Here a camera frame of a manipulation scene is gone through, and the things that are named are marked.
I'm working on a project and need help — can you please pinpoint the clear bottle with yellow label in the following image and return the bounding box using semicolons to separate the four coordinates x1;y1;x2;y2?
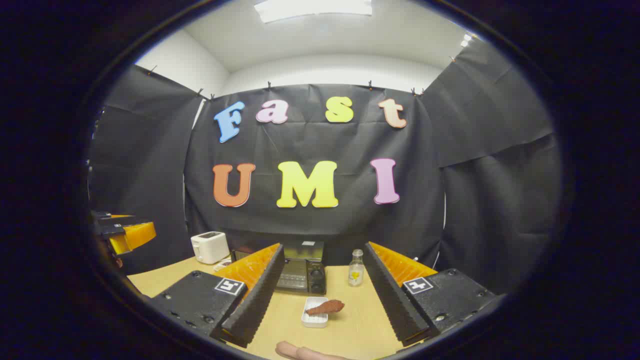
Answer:
348;249;365;288

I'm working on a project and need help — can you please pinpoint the white rectangular dish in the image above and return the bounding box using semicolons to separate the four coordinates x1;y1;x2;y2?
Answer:
301;296;330;329

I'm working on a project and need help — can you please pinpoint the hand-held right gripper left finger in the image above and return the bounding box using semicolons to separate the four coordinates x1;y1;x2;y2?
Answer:
149;242;287;349

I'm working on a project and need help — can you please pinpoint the brown chicken drumstick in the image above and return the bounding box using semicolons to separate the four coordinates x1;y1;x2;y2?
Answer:
305;299;346;316

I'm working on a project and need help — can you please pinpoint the white toaster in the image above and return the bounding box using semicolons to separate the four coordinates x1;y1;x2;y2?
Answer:
190;231;231;265

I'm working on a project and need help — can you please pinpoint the black backdrop cloth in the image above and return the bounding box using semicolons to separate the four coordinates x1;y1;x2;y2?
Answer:
89;37;563;296

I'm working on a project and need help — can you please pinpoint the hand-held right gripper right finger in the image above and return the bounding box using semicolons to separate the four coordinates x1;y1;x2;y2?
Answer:
362;241;497;348

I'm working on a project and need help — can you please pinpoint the black electric oven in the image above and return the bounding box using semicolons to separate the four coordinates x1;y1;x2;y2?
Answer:
231;241;327;296

